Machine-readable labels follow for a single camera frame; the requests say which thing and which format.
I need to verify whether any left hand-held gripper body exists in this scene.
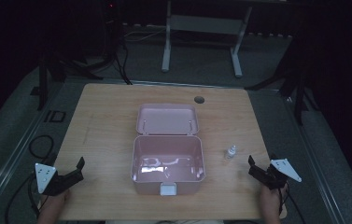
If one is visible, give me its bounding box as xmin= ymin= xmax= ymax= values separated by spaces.
xmin=35 ymin=162 xmax=78 ymax=197

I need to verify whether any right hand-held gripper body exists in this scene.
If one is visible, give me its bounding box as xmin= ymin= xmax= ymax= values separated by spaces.
xmin=257 ymin=158 xmax=303 ymax=191

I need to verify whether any person's left hand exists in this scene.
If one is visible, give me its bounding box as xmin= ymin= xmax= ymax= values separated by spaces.
xmin=43 ymin=188 xmax=73 ymax=216

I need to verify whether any person's right hand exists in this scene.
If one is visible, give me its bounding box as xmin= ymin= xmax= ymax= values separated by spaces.
xmin=260 ymin=182 xmax=289 ymax=216

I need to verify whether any small white dropper bottle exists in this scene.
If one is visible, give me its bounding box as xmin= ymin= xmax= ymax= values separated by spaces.
xmin=224 ymin=144 xmax=237 ymax=161

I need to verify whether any open pink plastic box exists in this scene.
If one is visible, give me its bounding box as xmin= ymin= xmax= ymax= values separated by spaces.
xmin=130 ymin=103 xmax=206 ymax=197

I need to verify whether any black tripod stand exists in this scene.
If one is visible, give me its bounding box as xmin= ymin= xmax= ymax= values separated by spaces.
xmin=30 ymin=49 xmax=105 ymax=112
xmin=244 ymin=40 xmax=319 ymax=127

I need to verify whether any person's light clothing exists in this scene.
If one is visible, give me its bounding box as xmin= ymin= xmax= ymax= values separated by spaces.
xmin=105 ymin=219 xmax=225 ymax=224

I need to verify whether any dark stand with red light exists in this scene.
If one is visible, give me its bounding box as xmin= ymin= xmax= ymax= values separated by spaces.
xmin=100 ymin=0 xmax=123 ymax=71

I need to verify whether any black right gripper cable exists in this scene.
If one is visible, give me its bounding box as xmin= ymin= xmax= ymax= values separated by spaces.
xmin=277 ymin=182 xmax=307 ymax=224

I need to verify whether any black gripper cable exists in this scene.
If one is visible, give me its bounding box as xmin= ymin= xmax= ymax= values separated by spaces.
xmin=5 ymin=172 xmax=42 ymax=224
xmin=277 ymin=182 xmax=307 ymax=224

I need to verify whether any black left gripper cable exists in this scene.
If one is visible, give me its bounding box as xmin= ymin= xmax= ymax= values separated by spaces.
xmin=5 ymin=172 xmax=42 ymax=224

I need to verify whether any black cable bundle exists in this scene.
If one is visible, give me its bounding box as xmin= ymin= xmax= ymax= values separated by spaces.
xmin=113 ymin=36 xmax=134 ymax=86

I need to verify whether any white floor cable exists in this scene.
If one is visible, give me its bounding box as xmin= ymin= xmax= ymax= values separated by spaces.
xmin=122 ymin=28 xmax=166 ymax=43

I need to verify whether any white metal desk frame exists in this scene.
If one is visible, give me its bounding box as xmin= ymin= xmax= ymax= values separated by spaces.
xmin=161 ymin=0 xmax=254 ymax=78

